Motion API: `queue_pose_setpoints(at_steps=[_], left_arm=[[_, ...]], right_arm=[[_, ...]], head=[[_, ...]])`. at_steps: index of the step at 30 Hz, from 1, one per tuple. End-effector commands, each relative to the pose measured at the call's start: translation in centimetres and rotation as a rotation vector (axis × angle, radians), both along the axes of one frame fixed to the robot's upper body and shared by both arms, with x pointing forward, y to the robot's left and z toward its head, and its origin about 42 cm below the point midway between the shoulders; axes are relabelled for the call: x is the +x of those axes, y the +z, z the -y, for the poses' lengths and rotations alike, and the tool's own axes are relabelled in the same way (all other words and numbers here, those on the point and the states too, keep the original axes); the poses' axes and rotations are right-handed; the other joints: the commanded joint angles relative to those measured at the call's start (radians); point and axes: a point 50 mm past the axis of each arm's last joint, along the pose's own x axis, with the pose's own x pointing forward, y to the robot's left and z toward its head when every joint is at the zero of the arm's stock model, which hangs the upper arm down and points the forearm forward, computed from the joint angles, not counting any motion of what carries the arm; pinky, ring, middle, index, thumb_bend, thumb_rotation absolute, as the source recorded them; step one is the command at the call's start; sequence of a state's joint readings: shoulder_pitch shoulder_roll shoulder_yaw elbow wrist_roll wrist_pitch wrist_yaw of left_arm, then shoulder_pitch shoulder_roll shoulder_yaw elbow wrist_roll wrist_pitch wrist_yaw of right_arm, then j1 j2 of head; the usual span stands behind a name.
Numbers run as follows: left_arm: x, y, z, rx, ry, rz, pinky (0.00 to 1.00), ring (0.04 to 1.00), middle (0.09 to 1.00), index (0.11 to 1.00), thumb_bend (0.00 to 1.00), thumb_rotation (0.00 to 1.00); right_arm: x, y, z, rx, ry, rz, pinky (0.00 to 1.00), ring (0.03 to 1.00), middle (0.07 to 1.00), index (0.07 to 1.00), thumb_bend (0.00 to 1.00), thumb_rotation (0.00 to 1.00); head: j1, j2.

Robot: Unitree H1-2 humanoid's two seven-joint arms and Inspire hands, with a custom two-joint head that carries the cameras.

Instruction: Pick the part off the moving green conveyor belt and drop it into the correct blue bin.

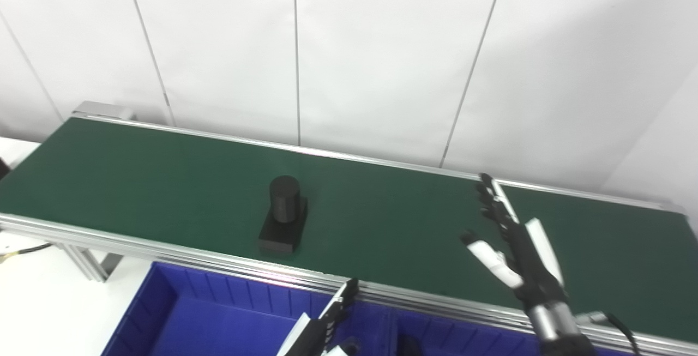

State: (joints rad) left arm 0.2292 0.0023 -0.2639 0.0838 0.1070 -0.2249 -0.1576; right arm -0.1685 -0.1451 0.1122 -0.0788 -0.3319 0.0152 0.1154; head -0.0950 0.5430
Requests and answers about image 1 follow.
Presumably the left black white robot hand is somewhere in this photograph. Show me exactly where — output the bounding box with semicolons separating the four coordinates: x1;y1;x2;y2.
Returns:
275;278;362;356

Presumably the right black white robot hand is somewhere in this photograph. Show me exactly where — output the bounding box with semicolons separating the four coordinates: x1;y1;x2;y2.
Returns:
461;173;569;314

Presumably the black cylinder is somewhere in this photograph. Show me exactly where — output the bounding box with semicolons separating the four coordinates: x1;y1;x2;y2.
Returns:
257;175;309;256
395;334;422;356

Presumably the blue bin with white plate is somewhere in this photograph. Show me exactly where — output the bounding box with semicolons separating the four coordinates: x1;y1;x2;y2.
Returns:
101;261;394;356

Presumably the blue bin with black part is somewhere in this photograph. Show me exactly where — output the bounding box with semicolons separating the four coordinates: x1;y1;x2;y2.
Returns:
388;310;641;356

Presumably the green conveyor belt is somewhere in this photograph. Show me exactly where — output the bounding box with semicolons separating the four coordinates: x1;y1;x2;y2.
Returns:
0;112;698;356
0;117;698;344

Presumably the aluminium conveyor leg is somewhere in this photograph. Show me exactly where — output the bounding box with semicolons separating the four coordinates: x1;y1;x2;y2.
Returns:
53;243;124;283

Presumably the grey conveyor motor housing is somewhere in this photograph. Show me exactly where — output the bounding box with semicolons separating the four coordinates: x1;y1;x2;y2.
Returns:
72;101;135;122

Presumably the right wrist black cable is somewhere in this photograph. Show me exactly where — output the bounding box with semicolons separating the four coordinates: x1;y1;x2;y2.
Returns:
577;311;642;356

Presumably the yellow black cable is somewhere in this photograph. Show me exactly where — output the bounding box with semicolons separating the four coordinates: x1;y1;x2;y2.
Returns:
0;243;53;265

